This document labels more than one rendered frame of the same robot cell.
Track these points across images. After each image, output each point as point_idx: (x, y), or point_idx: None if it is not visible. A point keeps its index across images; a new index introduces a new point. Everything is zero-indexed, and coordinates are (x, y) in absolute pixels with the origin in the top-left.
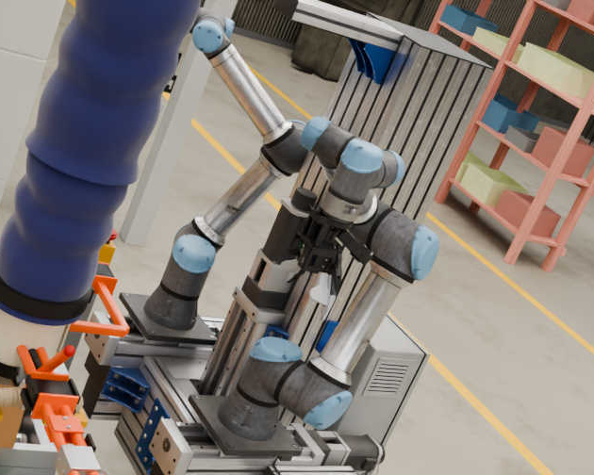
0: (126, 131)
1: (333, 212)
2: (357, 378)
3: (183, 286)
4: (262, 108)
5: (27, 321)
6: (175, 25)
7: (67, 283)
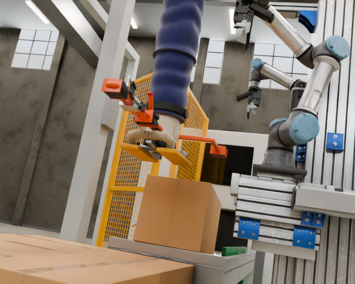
0: (176, 28)
1: None
2: None
3: None
4: (284, 76)
5: None
6: None
7: (164, 92)
